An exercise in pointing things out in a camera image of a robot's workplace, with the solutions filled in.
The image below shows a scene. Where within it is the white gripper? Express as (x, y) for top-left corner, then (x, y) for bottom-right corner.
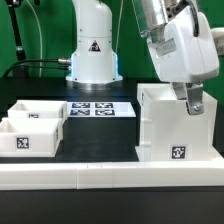
(147, 7), (219, 115)

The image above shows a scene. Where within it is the white drawer cabinet frame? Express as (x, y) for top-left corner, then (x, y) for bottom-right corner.
(136, 84), (222, 162)

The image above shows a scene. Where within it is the white front drawer box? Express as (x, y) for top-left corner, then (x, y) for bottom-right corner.
(0, 118), (63, 157)

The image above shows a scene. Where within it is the white drawer box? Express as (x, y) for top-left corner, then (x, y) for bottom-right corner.
(8, 100), (67, 121)
(0, 118), (63, 157)

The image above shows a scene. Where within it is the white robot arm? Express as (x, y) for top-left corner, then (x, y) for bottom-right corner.
(66, 0), (219, 115)

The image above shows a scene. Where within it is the white rear drawer box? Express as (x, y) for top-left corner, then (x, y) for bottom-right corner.
(8, 100), (67, 121)

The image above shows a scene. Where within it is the white L-shaped fence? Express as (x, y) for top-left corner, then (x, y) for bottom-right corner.
(0, 159), (224, 190)

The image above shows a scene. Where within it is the marker tag sheet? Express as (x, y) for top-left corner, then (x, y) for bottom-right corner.
(67, 102), (136, 117)

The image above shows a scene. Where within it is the black cable bundle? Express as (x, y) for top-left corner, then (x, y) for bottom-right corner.
(2, 57), (72, 79)

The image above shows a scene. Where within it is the black camera stand pole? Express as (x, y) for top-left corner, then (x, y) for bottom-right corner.
(3, 0), (29, 78)

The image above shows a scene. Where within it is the grey thin cable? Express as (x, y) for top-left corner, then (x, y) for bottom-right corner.
(25, 0), (44, 78)

